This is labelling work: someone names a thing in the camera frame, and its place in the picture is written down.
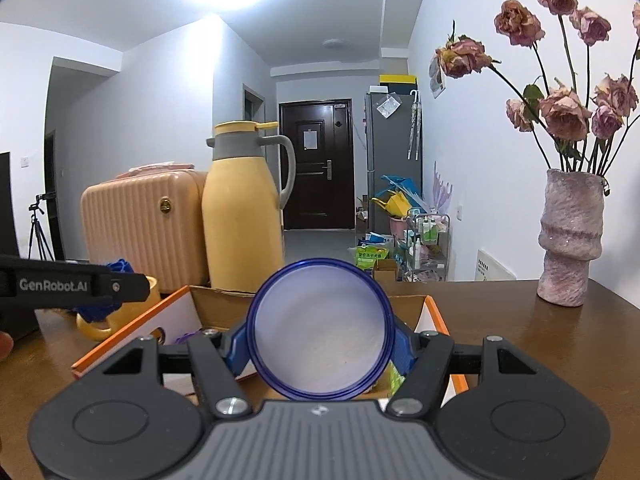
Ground green spray bottle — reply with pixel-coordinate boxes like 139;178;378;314
373;362;405;399

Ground blue bottle cap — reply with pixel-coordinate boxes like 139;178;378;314
76;258;134;323

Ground purple bottle cap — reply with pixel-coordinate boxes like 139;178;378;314
174;330;203;344

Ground person hand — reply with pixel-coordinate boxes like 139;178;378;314
0;332;14;361

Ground black paper bag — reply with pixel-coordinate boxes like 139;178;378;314
0;152;39;341

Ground yellow ceramic mug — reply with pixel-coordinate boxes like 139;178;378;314
76;276;160;342

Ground red cardboard box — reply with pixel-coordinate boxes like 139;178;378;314
72;286;469;404

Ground pink ribbed suitcase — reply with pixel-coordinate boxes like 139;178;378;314
80;162;209;294

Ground white leaning board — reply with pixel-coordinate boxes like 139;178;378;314
475;249;516;282

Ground yellow thermos jug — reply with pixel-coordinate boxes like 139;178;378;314
202;122;296;292

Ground dark entrance door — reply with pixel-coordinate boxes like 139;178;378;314
279;100;355;230

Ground pink textured vase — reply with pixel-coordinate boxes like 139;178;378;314
537;169;604;308

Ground grey refrigerator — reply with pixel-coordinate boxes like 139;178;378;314
364;93;423;234

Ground yellow box on fridge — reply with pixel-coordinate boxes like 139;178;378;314
378;74;416;84

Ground dried pink roses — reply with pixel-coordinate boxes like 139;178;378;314
433;0;640;177

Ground camera tripod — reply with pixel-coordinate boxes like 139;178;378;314
28;193;54;261

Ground wire storage cart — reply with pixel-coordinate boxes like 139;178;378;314
398;208;450;283

